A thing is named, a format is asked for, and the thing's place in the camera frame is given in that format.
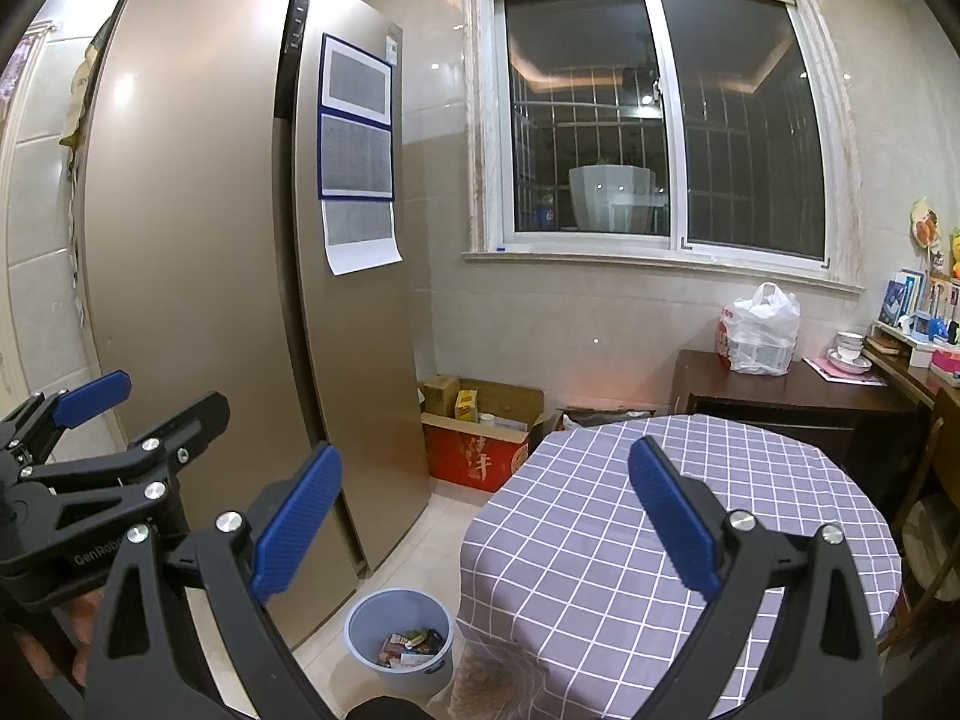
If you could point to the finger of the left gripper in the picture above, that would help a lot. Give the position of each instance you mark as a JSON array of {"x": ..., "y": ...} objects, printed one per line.
[
  {"x": 31, "y": 431},
  {"x": 162, "y": 449}
]

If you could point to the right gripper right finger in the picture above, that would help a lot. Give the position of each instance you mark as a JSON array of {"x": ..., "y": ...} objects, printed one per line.
[{"x": 821, "y": 660}]

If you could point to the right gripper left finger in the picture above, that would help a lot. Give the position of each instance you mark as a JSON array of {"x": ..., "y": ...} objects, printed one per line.
[{"x": 147, "y": 661}]

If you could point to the light blue trash bin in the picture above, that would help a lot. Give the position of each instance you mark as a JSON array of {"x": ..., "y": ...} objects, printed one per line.
[{"x": 406, "y": 638}]

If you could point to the person's left hand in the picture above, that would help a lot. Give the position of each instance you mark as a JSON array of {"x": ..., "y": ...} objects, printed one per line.
[{"x": 80, "y": 613}]

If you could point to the wooden chair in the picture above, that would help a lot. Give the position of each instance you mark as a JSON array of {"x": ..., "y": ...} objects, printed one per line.
[{"x": 927, "y": 526}]

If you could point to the dark wooden side cabinet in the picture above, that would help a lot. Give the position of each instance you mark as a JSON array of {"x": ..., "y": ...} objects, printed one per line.
[{"x": 876, "y": 435}]

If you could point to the gold double-door refrigerator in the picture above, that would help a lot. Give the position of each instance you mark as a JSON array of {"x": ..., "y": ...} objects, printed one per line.
[{"x": 203, "y": 268}]

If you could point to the purple checked tablecloth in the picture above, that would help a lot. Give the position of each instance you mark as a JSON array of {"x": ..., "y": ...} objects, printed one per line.
[{"x": 567, "y": 588}]

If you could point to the stacked white bowls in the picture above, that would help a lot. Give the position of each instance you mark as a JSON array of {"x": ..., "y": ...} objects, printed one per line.
[{"x": 847, "y": 354}]

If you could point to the small yellow box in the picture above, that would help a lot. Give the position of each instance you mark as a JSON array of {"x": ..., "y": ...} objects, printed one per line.
[{"x": 466, "y": 405}]

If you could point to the red cardboard gift box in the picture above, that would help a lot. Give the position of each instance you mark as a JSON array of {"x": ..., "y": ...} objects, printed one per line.
[{"x": 482, "y": 455}]

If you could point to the white plastic bag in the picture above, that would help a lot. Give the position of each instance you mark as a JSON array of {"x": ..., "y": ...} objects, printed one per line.
[{"x": 757, "y": 336}]

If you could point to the brown orange cardboard box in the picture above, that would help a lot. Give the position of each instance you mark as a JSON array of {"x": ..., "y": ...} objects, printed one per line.
[{"x": 588, "y": 418}]

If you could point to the paper calendar on fridge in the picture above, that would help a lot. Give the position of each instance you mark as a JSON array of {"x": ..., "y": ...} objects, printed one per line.
[{"x": 355, "y": 158}]

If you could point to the yellow duck toy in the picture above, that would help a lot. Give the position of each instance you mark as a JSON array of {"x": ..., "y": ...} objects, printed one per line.
[{"x": 955, "y": 253}]

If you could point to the white frame window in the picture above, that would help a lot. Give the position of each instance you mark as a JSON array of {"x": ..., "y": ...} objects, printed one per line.
[{"x": 707, "y": 134}]

